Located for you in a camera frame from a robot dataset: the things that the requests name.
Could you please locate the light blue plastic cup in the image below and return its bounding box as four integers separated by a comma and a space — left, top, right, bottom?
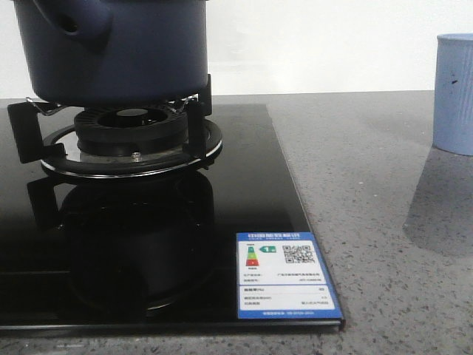
433, 33, 472, 156

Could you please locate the black pot support grate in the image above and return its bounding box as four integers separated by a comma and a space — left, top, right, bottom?
7, 80, 222, 180

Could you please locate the dark blue cooking pot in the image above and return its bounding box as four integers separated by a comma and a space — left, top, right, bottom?
13, 1, 208, 107

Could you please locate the blue energy efficiency label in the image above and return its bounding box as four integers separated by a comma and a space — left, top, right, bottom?
236, 231, 343, 322

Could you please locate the black glass gas stove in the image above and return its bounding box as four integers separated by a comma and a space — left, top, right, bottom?
1, 104, 344, 336

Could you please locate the black gas burner head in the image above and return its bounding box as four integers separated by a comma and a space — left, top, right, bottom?
74, 105, 188, 157

